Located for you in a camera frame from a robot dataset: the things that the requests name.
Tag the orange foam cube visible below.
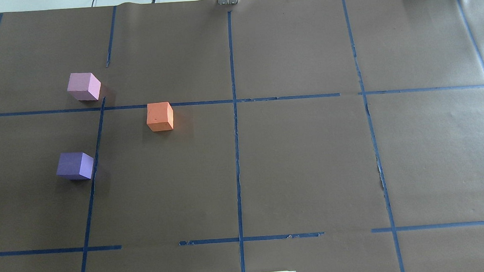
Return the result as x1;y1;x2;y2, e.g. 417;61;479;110
146;101;174;132

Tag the brown paper table cover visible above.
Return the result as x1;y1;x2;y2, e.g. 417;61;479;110
0;0;484;272

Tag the pink foam cube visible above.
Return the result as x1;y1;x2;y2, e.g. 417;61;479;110
67;72;102;101

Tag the purple foam cube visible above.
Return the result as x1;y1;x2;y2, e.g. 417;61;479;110
56;152;94;180

